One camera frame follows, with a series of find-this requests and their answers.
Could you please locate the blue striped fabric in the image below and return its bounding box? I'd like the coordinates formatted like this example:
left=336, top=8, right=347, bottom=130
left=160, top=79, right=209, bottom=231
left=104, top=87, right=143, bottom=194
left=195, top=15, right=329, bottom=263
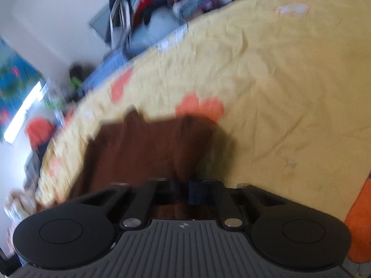
left=82, top=48, right=129, bottom=92

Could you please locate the brown small garment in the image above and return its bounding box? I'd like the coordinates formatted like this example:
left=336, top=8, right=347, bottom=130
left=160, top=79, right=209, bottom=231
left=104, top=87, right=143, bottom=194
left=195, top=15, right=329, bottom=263
left=70, top=110, right=221, bottom=220

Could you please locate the blue floral window curtain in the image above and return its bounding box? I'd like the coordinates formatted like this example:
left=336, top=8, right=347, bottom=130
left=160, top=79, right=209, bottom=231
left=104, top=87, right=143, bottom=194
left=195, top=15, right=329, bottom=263
left=1, top=40, right=45, bottom=142

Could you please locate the orange cloth item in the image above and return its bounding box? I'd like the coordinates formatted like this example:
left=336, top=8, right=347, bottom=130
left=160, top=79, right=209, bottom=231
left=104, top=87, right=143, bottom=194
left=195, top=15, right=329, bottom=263
left=25, top=117, right=55, bottom=150

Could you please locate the pile of assorted clothes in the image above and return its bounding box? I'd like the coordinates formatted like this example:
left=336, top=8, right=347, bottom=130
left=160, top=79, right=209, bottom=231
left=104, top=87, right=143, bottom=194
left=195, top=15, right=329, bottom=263
left=104, top=0, right=231, bottom=58

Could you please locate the grey flat screen panel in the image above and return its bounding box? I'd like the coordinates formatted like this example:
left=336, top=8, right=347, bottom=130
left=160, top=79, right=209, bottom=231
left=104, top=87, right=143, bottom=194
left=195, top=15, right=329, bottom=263
left=89, top=4, right=111, bottom=47

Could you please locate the yellow carrot-print bed sheet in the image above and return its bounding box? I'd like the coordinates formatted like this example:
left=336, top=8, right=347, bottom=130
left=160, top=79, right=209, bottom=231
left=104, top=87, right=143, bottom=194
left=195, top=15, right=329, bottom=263
left=35, top=0, right=371, bottom=267

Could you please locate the dark and green toy clutter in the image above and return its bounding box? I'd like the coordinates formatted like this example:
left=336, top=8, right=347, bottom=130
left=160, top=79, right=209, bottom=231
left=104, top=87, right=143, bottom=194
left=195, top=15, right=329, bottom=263
left=69, top=62, right=95, bottom=102

